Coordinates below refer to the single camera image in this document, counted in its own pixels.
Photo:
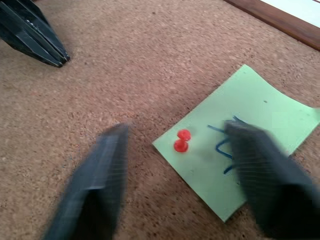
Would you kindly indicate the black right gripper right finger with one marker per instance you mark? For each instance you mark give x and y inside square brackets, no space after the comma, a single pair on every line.
[265,175]

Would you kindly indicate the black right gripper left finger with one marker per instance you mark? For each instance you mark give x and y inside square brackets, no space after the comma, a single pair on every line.
[100,175]

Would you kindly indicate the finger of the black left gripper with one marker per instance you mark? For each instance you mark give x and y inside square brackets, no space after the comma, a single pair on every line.
[45,27]
[22,37]

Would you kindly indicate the green paper note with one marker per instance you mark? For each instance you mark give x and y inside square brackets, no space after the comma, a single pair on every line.
[250,100]

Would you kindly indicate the red pushpin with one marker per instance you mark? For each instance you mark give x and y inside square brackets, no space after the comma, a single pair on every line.
[182,143]

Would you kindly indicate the brown cork board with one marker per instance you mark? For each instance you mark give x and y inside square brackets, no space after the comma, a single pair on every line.
[130,75]

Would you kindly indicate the dark wooden board frame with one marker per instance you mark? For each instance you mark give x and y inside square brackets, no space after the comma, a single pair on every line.
[280,21]

